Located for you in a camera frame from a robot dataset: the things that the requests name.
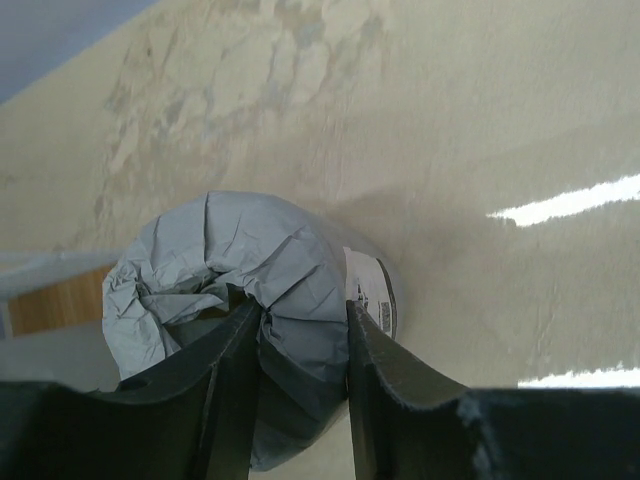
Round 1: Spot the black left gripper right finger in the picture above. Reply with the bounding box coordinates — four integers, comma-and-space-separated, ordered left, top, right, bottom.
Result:
347, 302, 639, 479

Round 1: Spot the grey paper towel roll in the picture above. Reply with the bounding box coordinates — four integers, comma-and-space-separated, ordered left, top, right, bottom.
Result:
102, 191, 402, 471

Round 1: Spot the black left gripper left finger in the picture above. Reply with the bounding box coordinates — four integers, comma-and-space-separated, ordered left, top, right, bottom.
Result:
1, 301, 262, 479

